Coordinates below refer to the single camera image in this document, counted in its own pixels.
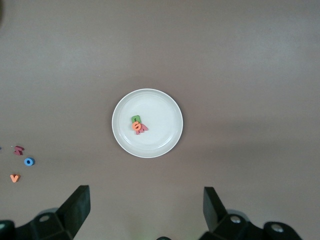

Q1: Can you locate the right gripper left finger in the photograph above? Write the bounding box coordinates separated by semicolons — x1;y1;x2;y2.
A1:
0;185;91;240

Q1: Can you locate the pink foam letter w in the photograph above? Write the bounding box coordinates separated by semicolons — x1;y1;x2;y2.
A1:
135;124;149;136

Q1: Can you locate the brown table cover sheet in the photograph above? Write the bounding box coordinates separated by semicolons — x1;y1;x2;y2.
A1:
0;0;320;240

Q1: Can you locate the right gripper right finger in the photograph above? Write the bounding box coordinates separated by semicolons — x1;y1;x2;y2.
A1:
199;186;303;240

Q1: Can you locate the beige plate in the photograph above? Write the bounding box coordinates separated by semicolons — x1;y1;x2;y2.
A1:
111;88;184;159

